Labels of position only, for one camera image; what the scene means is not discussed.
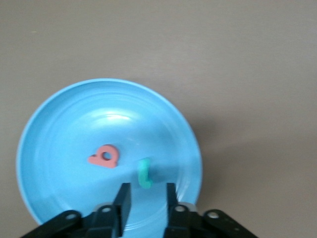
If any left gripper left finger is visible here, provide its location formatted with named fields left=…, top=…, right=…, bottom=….
left=22, top=182, right=132, bottom=238

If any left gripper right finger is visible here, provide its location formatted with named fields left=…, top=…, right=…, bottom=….
left=164, top=182, right=258, bottom=238

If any teal foam letter l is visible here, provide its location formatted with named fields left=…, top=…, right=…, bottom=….
left=137, top=158, right=152, bottom=189

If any pink foam letter b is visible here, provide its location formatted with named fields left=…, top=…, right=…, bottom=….
left=88, top=145, right=119, bottom=168

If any blue plastic plate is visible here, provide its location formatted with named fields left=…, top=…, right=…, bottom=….
left=16, top=78, right=203, bottom=233

